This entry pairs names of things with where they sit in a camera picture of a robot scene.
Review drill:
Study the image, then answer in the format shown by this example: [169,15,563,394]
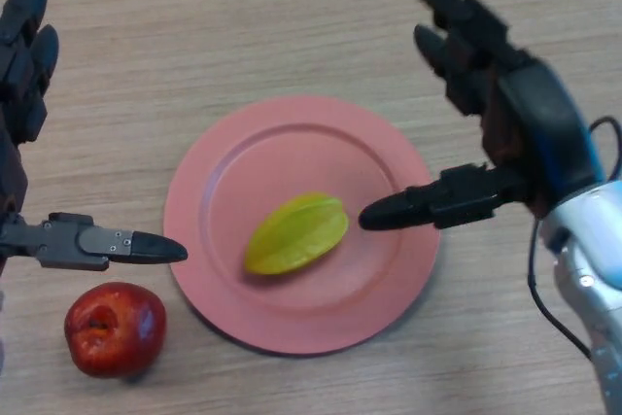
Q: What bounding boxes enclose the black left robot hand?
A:
[0,0,190,280]

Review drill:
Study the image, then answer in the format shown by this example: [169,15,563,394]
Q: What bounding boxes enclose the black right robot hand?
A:
[358,0,608,231]

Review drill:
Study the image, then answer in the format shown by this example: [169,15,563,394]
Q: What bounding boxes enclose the yellow starfruit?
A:
[243,191,350,276]

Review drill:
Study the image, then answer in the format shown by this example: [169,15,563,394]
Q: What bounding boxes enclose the pink round plate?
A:
[163,95,441,356]

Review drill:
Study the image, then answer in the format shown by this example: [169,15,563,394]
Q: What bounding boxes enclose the red apple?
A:
[63,281,168,379]

